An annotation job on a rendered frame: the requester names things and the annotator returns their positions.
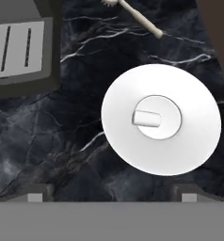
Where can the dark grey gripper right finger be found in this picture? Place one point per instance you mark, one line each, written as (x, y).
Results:
(189, 191)

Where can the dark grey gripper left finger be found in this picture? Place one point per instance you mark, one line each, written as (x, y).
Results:
(38, 192)

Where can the white marshmallow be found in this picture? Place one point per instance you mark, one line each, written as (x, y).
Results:
(147, 118)

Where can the white round plate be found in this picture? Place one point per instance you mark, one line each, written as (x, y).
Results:
(186, 94)

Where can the grey toaster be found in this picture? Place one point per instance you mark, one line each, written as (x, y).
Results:
(19, 50)

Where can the beige dish brush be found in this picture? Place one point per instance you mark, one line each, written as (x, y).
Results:
(142, 19)

